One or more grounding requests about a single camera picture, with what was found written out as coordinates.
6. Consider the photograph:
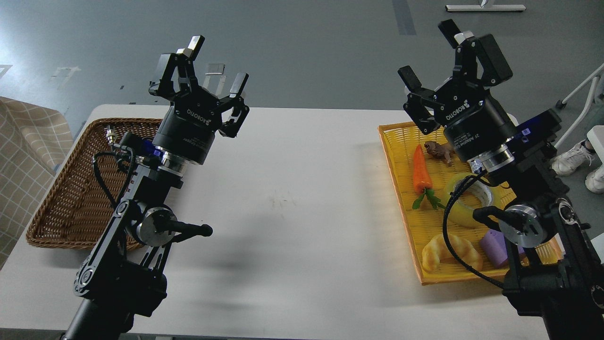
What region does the purple foam block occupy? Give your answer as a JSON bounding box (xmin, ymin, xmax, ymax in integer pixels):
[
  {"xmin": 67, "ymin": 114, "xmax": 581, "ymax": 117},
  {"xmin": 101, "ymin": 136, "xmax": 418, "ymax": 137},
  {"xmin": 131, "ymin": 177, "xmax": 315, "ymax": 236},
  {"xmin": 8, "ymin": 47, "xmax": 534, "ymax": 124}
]
[{"xmin": 479, "ymin": 229, "xmax": 509, "ymax": 269}]

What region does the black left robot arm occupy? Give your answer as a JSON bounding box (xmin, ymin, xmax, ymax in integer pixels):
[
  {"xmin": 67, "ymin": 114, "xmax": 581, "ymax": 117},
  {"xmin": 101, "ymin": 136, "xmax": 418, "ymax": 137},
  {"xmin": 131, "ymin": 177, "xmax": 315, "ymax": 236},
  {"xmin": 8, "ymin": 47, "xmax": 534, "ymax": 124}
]
[{"xmin": 62, "ymin": 36, "xmax": 250, "ymax": 340}]

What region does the beige checkered cloth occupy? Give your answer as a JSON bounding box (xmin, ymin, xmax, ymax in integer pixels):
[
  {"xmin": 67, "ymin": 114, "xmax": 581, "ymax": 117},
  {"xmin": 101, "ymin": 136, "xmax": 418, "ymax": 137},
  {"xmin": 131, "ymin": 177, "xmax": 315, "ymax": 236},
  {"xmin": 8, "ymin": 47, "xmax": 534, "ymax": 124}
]
[{"xmin": 0, "ymin": 97, "xmax": 73, "ymax": 265}]

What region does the yellow tape roll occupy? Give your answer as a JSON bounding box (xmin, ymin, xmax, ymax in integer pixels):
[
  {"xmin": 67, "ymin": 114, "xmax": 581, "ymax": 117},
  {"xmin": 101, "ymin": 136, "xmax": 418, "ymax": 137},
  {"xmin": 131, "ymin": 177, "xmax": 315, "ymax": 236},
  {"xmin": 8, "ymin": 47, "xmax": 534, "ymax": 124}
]
[{"xmin": 442, "ymin": 172, "xmax": 504, "ymax": 229}]

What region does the white chair leg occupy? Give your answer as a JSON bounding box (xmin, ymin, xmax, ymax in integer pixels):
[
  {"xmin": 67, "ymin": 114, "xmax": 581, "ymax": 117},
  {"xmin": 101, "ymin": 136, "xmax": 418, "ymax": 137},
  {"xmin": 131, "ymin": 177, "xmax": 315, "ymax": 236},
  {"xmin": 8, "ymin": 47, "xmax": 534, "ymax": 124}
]
[{"xmin": 550, "ymin": 61, "xmax": 604, "ymax": 149}]

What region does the brown wicker basket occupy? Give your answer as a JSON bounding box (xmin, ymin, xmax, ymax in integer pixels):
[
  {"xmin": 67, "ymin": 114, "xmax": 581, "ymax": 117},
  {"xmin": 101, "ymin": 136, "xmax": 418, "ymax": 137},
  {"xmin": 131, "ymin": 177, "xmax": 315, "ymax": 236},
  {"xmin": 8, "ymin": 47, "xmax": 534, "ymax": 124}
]
[{"xmin": 25, "ymin": 118, "xmax": 160, "ymax": 250}]

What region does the white sneaker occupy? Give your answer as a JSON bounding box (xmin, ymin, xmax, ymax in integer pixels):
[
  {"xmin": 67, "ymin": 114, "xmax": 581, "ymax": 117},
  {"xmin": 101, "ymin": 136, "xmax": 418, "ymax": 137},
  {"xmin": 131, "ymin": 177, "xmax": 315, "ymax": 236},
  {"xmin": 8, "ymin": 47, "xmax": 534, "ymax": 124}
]
[
  {"xmin": 551, "ymin": 138, "xmax": 596, "ymax": 177},
  {"xmin": 585, "ymin": 164, "xmax": 604, "ymax": 194}
]

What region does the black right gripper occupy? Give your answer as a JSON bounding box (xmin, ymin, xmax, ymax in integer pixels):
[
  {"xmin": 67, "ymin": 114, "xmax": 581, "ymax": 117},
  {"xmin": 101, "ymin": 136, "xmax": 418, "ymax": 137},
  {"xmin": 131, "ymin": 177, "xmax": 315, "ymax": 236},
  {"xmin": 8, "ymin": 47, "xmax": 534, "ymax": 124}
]
[{"xmin": 398, "ymin": 19, "xmax": 516, "ymax": 161}]

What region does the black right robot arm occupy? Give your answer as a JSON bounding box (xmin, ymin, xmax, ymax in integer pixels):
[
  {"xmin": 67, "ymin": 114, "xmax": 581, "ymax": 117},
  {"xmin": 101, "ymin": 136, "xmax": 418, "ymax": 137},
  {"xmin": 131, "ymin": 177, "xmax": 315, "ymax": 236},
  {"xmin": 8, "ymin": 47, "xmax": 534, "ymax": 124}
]
[{"xmin": 398, "ymin": 19, "xmax": 603, "ymax": 340}]

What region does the brown toy lion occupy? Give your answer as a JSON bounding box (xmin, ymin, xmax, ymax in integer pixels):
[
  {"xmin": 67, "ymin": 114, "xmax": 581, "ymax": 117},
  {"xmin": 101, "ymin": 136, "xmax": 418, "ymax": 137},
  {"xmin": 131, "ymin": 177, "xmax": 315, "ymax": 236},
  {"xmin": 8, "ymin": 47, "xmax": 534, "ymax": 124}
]
[{"xmin": 423, "ymin": 141, "xmax": 456, "ymax": 167}]

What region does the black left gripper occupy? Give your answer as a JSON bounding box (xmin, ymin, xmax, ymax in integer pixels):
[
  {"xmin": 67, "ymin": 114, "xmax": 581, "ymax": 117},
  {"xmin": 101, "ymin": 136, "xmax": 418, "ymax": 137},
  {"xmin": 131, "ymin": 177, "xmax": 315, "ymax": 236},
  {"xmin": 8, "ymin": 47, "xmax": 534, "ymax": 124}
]
[{"xmin": 149, "ymin": 36, "xmax": 250, "ymax": 164}]

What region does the toy croissant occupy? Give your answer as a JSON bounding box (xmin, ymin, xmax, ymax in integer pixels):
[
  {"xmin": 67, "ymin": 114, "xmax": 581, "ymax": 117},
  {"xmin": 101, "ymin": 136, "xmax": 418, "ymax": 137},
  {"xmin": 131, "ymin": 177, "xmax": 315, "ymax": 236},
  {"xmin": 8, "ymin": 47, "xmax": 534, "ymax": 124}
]
[{"xmin": 421, "ymin": 234, "xmax": 483, "ymax": 272}]

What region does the yellow plastic basket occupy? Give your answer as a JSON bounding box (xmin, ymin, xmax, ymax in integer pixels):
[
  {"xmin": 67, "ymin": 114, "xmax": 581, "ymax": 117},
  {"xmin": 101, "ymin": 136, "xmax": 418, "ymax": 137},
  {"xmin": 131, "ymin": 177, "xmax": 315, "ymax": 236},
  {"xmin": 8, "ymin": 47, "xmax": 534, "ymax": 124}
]
[{"xmin": 378, "ymin": 122, "xmax": 562, "ymax": 285}]

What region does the white metal stand base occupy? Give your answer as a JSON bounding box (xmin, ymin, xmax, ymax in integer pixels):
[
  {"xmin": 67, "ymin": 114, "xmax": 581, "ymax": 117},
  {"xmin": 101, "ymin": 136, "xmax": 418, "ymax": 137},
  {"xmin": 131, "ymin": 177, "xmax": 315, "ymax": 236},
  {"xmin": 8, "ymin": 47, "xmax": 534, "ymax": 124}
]
[{"xmin": 445, "ymin": 0, "xmax": 527, "ymax": 12}]

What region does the orange toy carrot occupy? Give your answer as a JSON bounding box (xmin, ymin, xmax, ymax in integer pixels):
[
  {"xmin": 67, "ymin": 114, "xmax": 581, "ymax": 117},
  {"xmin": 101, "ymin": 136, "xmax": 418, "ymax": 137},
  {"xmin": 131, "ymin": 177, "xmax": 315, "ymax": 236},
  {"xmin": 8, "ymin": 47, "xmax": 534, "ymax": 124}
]
[{"xmin": 412, "ymin": 144, "xmax": 445, "ymax": 210}]

